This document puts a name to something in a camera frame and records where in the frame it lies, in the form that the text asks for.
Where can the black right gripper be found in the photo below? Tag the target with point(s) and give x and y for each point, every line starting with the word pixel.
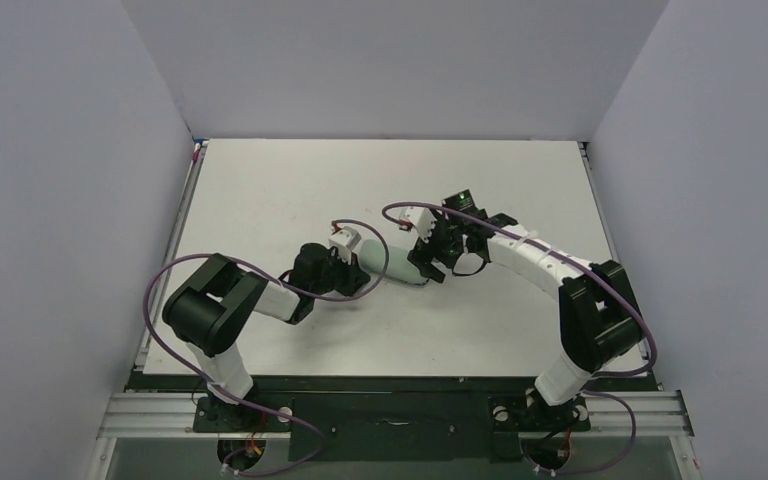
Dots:
pixel 428 258

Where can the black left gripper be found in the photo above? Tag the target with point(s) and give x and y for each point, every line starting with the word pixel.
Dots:
pixel 351 276

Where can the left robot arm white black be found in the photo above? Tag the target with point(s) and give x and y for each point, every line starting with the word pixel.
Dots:
pixel 210 309

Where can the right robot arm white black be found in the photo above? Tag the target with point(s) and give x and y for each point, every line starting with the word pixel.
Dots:
pixel 598 317

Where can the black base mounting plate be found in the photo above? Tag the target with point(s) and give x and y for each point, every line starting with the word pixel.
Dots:
pixel 394 419

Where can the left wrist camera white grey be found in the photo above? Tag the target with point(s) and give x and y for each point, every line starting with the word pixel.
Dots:
pixel 344 240

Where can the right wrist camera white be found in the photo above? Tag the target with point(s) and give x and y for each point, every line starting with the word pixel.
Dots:
pixel 429 225

